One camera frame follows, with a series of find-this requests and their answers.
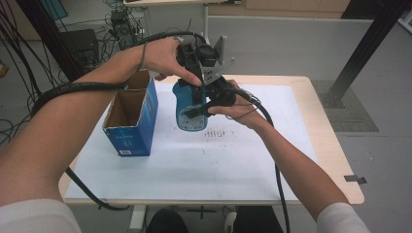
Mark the blue bottle with white cap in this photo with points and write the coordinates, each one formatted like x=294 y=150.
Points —
x=188 y=121

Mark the person's black pants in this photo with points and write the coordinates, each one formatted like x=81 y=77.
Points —
x=256 y=221

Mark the white shoe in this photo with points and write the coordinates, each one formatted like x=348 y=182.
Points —
x=230 y=223

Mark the person's right hand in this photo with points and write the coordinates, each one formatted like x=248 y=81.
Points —
x=247 y=111

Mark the white desk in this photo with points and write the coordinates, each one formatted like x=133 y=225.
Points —
x=207 y=19

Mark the person's left hand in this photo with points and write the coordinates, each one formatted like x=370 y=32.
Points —
x=165 y=56

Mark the computer tower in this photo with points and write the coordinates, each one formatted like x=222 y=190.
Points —
x=124 y=29

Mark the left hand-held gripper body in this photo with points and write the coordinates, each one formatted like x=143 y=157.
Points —
x=210 y=64

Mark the blue cardboard box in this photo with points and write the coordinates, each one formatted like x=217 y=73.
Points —
x=129 y=129

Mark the black metal post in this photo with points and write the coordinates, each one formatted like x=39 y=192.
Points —
x=48 y=35
x=366 y=48

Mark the white table mat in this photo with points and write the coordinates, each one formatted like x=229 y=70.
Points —
x=207 y=165

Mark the person's white left sleeve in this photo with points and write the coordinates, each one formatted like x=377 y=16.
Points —
x=35 y=216

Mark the white table leg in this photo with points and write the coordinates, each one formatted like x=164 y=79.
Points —
x=137 y=220

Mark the person's white sleeve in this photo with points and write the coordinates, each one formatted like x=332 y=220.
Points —
x=343 y=220
x=35 y=216

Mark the black tape strip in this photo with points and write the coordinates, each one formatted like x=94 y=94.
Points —
x=354 y=179

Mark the black equipment box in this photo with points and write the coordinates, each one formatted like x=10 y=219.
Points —
x=79 y=45

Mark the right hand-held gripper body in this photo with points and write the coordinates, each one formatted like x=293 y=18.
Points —
x=223 y=93

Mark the person's white right sleeve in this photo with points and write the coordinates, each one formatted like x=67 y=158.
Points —
x=343 y=220

